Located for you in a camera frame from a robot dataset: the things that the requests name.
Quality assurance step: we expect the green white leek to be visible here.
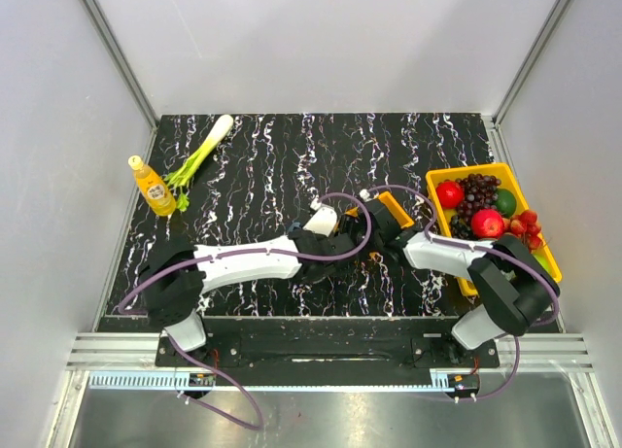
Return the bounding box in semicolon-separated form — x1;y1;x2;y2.
164;115;234;212

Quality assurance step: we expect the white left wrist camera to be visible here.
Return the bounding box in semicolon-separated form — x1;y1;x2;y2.
303;205;338;236

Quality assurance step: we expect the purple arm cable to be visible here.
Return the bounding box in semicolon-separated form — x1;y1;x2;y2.
362;184;561;402
118;192;374;431

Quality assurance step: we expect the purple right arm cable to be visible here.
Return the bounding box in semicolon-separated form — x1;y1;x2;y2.
362;184;561;402

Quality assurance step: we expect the light green apple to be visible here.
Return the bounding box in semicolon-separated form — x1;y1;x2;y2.
533;254;553;276

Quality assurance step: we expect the black marble pattern mat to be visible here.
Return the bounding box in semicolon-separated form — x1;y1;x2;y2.
95;112;495;331

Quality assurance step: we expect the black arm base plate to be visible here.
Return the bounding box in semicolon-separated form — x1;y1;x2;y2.
155;316;501;370

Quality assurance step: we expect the red apple left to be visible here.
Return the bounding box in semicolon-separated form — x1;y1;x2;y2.
435;181;465;210

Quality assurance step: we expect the dark green avocado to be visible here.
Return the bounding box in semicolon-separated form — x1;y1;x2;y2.
495;189;517;218

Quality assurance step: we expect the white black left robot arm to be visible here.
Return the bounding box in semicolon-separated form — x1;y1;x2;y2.
140;228;364;365

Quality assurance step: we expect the small orange card bin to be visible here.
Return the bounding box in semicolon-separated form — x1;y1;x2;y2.
344;190;415;262

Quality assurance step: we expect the red apple centre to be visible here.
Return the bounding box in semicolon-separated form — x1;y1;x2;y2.
470;209;504;238

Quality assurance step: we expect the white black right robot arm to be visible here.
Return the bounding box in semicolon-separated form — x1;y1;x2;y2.
338;197;560;366

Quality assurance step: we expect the yellow juice bottle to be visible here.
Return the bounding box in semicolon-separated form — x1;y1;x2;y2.
128;155;176;217

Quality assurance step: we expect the dark purple grape bunch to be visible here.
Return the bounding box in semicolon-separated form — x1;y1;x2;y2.
449;173;501;240

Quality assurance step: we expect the white slotted cable duct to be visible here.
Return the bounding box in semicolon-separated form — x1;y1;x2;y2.
88;371;455;394

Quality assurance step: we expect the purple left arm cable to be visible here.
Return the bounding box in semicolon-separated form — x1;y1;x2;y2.
118;192;374;431

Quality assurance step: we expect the red apple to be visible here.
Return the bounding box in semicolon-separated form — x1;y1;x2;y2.
470;209;504;238
435;181;465;210

